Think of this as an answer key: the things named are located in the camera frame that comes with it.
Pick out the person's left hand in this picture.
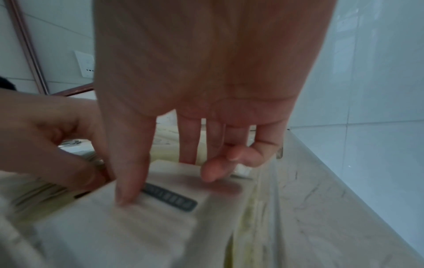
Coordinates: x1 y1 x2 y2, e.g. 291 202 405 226
0 88 111 193

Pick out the wooden framed mirror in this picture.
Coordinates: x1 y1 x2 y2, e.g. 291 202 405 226
0 0 98 98

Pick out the transparent tray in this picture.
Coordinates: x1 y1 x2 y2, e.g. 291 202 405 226
228 125 291 268

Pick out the person's right hand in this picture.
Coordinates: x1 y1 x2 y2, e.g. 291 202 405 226
92 0 337 206

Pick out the razor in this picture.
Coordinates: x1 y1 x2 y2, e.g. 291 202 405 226
32 159 257 268

